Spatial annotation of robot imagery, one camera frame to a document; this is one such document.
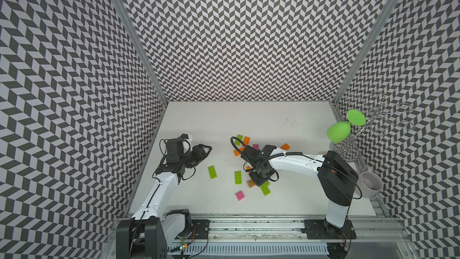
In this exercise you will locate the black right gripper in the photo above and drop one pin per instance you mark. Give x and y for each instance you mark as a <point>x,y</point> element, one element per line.
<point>259,180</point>

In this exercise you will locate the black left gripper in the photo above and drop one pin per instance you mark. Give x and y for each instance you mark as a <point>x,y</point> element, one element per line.
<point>200,155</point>

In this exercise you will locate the brown lego plate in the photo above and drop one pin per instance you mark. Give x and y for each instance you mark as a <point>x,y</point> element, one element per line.
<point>251,183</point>

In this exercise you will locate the green lego plate front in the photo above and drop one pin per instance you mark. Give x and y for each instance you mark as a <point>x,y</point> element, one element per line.
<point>265,190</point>

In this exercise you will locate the pink lego brick front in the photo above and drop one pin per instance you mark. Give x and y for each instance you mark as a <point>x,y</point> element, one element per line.
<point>240,195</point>

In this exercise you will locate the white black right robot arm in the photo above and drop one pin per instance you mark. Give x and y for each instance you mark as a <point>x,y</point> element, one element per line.
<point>338,180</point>

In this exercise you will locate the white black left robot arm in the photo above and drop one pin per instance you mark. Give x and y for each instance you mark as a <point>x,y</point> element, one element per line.
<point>146,225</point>

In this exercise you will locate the lime green lego plate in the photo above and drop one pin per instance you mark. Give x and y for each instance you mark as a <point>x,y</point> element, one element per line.
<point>239,140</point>

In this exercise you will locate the green plastic wine glass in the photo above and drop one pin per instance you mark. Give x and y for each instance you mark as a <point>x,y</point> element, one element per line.
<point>340,131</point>

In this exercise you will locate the grey mauve cup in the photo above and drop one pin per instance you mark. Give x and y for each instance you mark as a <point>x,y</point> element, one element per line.
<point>368,184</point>

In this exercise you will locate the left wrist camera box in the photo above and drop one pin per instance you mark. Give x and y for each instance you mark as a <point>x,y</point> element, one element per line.
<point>186,142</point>

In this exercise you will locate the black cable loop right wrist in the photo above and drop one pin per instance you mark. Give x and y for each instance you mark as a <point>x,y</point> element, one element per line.
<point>232,139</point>

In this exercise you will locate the wire glass rack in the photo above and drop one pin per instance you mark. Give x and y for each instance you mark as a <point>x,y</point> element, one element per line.
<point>375,123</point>

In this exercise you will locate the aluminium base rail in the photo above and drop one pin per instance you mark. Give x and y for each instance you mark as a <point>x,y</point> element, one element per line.
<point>286,236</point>

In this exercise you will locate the aluminium corner post left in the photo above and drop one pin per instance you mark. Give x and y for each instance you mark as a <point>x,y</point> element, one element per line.
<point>133,36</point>

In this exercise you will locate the aluminium corner post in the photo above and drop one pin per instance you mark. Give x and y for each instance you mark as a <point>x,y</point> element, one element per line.
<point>377,28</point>
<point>133,36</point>

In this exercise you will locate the aluminium corner post right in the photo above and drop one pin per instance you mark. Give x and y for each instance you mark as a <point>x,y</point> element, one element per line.
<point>377,28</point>

